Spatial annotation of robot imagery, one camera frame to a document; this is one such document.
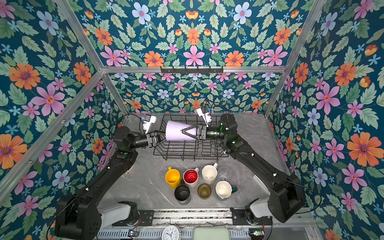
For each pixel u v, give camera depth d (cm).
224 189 82
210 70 91
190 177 86
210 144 99
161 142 64
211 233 68
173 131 60
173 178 86
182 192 80
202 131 58
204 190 82
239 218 73
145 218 73
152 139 62
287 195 40
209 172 84
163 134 65
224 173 80
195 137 60
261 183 50
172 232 67
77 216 39
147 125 65
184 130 60
